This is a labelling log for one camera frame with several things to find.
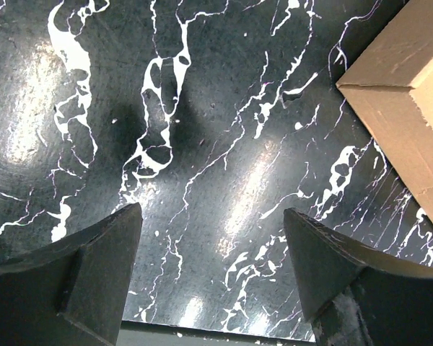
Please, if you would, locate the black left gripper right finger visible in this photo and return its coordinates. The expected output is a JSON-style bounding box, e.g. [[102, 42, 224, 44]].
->
[[284, 208, 433, 345]]

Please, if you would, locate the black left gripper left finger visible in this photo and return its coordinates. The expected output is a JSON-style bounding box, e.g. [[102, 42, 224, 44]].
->
[[0, 203, 142, 345]]

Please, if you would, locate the brown cardboard box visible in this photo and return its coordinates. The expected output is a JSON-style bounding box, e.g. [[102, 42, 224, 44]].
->
[[336, 0, 433, 224]]

